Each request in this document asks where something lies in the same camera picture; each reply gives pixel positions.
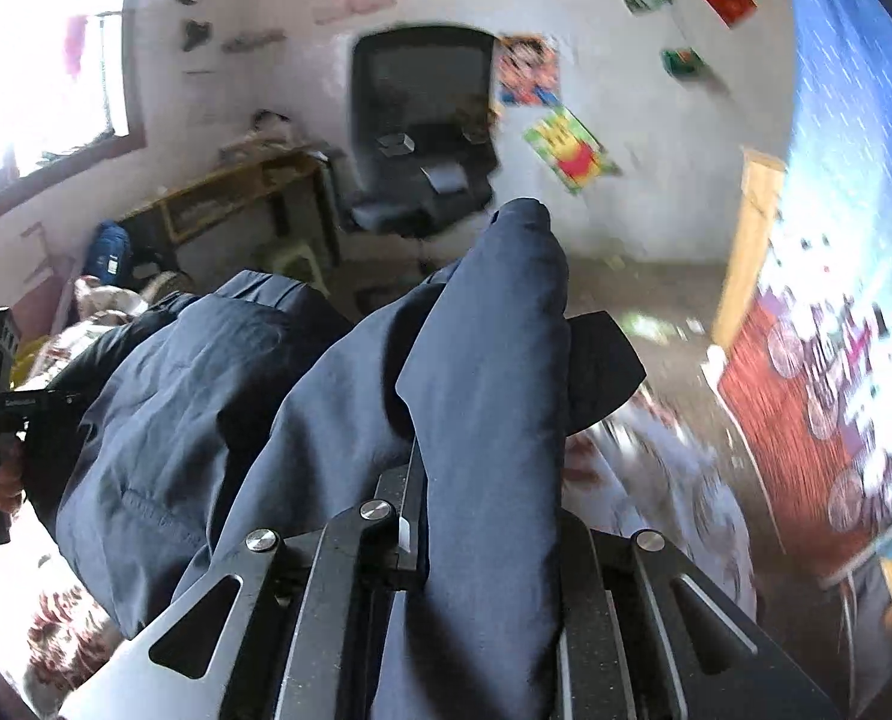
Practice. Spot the light wooden board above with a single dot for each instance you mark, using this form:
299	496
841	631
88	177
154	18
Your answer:
761	185

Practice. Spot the wooden desk with shelf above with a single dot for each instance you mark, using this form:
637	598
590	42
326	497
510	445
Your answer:
182	214

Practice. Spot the window with dark frame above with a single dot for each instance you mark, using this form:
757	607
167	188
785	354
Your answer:
68	92

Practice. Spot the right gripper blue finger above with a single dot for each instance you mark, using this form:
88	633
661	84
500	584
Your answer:
404	487

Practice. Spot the Winnie the Pooh poster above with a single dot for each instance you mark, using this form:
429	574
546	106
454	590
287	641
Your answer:
569	150

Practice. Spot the blue dotted bicycle curtain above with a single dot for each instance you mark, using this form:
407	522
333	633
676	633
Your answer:
809	377

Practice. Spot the person's left hand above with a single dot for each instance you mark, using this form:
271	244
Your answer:
11	474

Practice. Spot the green hanging pouch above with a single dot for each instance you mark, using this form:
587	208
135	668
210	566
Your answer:
684	65

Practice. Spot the black mesh office chair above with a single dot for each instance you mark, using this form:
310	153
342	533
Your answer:
419	126

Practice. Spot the anime cartoon poster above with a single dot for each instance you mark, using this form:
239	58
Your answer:
527	71

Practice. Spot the floral white red bedspread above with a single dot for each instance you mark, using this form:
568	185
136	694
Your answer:
293	617

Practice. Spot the navy blue padded jacket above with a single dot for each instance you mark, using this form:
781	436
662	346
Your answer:
260	405

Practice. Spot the blue backpack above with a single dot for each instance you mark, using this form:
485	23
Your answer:
109	254

